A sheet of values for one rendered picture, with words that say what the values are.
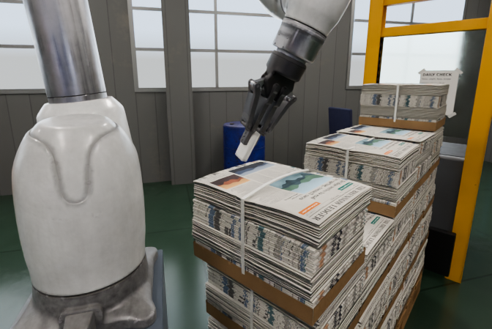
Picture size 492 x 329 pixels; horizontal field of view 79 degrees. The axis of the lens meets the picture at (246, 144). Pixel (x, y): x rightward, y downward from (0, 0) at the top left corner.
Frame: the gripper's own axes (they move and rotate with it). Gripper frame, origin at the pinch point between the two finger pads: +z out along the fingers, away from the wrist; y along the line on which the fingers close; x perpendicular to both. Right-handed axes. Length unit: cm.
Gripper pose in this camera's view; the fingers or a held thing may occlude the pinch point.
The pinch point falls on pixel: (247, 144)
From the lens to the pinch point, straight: 64.8
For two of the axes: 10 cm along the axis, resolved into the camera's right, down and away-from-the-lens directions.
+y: -7.3, -1.2, -6.7
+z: -4.2, 8.5, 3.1
